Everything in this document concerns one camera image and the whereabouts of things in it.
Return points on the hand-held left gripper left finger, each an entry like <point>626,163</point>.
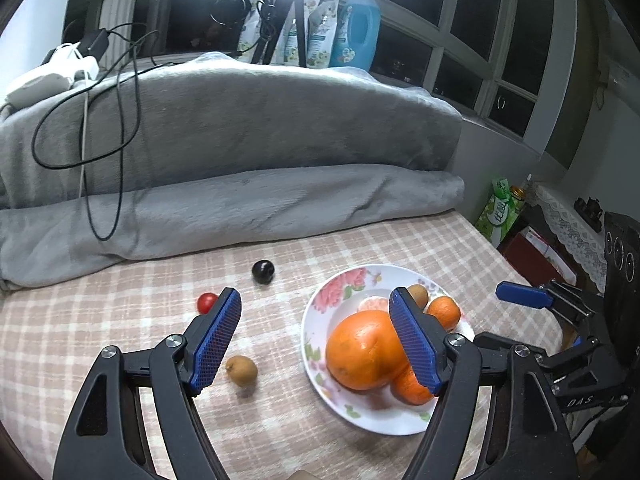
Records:
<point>217,340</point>

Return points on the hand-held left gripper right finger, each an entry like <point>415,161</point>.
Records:
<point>412,340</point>

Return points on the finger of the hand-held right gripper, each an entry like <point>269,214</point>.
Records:
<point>520,294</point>
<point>500,342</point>

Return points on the small orange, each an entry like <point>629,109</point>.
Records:
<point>446,314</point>
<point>411,387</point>

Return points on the brown kiwi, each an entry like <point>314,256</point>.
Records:
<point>241,371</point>
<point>420,295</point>

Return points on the large orange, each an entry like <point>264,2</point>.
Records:
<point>365,352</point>

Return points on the peeled mandarin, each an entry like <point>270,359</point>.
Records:
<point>372,305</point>

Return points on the floral white plate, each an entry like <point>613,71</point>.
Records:
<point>330,360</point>

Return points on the small red tomato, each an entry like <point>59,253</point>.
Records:
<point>206,303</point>

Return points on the red box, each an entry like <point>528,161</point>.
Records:
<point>540,255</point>

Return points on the white lace cloth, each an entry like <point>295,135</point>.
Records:
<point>565,230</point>

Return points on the dark plum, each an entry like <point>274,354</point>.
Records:
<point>263,272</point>

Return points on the green carton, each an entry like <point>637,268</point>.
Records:
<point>495,215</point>

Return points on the orange cap bottle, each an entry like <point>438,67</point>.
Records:
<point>521,190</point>

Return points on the checked bed sheet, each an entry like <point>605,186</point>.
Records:
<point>270,435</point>

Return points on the dark small ornament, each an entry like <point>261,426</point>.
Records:
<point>589,210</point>

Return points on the grey fleece blanket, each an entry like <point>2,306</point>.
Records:
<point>275,160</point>

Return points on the blue detergent bottle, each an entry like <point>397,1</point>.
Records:
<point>356,30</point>

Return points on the white power strip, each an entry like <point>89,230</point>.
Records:
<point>40,80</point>

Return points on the black power adapter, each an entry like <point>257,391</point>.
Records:
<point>96,42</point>

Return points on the black tripod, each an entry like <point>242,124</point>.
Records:
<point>285,15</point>

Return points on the white window frame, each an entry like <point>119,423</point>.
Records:
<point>450,35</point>

